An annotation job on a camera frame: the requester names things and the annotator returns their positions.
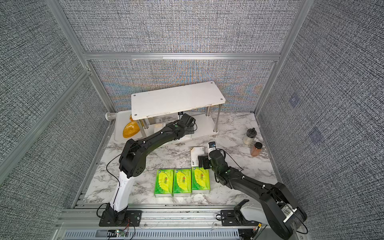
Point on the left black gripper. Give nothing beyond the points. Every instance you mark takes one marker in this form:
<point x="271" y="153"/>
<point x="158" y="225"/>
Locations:
<point x="191" y="130"/>

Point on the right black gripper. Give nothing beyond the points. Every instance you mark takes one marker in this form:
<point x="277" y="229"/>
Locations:
<point x="206" y="159"/>

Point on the white tissue pack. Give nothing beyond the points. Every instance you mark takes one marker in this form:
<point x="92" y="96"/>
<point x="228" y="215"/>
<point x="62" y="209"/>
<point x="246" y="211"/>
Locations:
<point x="196" y="152"/>
<point x="164" y="120"/>

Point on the green tissue pack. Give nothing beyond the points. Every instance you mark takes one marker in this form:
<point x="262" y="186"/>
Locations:
<point x="164" y="183"/>
<point x="200" y="180"/>
<point x="182" y="185"/>

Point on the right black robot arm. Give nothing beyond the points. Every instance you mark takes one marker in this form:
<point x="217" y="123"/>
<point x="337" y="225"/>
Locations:
<point x="283" y="212"/>

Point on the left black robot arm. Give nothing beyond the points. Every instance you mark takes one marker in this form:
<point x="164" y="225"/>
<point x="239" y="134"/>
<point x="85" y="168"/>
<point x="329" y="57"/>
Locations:
<point x="132" y="160"/>

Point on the white two-tier shelf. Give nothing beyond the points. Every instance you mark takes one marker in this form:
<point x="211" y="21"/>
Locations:
<point x="181" y="99"/>

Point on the clear shaker black lid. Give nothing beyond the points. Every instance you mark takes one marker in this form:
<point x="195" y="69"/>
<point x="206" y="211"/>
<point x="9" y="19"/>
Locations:
<point x="250" y="136"/>

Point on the orange bread loaf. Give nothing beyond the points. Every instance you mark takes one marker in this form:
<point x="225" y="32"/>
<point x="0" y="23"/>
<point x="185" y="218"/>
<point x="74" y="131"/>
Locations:
<point x="131" y="129"/>

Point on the brown spice bottle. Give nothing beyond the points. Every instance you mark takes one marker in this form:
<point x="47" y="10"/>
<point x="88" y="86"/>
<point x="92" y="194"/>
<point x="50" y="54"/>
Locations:
<point x="256" y="149"/>

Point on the grey tube end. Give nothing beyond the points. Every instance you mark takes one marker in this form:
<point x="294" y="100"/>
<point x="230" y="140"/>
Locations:
<point x="110" y="116"/>

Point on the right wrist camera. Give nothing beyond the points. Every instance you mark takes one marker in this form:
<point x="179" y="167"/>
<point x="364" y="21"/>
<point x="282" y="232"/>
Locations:
<point x="212" y="146"/>

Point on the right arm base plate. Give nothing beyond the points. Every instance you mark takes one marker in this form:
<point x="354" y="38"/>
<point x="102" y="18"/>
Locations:
<point x="235" y="217"/>

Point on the aluminium front rail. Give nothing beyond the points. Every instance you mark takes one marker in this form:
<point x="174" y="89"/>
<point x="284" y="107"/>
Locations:
<point x="156" y="222"/>

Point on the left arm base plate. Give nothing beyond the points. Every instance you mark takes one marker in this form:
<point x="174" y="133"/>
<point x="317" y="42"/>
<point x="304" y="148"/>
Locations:
<point x="122" y="219"/>

